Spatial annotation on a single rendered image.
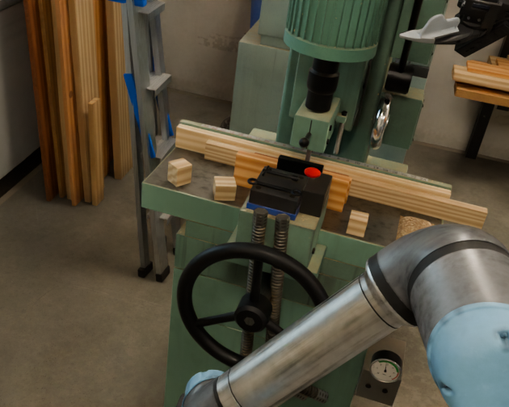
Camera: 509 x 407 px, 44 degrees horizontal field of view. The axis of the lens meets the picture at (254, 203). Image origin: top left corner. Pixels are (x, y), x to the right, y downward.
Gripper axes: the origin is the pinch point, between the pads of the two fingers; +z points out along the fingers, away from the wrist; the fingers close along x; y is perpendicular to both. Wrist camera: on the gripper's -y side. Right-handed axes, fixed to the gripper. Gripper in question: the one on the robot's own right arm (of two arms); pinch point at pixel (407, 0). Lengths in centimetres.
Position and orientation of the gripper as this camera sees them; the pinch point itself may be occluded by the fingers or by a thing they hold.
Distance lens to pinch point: 112.3
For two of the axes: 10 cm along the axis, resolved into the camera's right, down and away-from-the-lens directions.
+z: -9.5, -2.5, 1.8
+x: -3.0, 9.0, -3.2
